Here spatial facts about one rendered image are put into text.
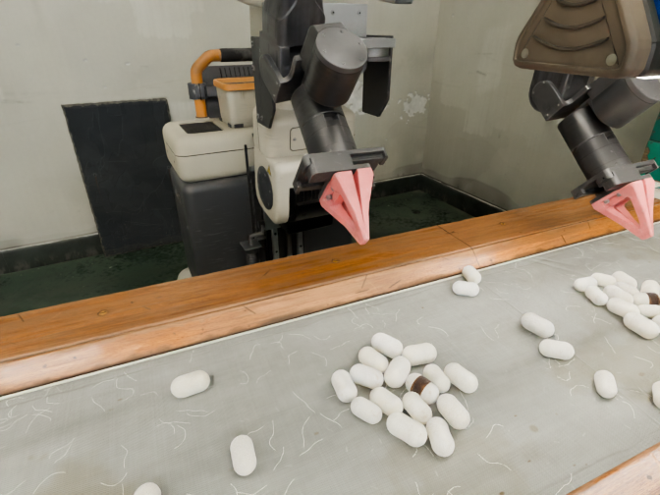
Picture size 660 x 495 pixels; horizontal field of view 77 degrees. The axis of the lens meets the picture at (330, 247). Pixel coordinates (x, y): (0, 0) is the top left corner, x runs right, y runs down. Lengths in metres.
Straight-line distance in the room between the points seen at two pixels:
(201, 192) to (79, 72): 1.20
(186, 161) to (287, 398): 0.83
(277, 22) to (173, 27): 1.77
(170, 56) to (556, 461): 2.16
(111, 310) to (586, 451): 0.51
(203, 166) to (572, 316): 0.91
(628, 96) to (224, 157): 0.89
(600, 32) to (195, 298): 0.46
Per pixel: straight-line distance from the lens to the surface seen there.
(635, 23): 0.28
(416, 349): 0.46
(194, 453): 0.42
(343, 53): 0.47
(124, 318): 0.54
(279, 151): 0.94
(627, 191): 0.69
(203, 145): 1.16
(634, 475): 0.43
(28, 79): 2.28
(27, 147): 2.34
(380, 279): 0.58
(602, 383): 0.50
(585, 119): 0.73
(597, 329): 0.61
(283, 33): 0.53
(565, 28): 0.30
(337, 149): 0.48
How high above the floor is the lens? 1.07
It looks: 28 degrees down
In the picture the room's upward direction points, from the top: straight up
